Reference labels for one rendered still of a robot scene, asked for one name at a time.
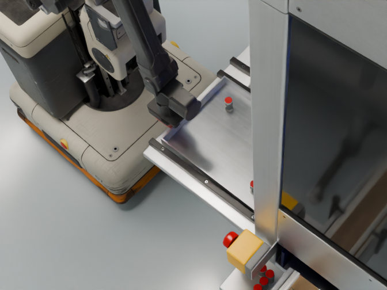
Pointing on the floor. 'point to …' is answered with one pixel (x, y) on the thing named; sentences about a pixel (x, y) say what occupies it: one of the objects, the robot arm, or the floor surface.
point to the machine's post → (268, 110)
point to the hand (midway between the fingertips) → (173, 125)
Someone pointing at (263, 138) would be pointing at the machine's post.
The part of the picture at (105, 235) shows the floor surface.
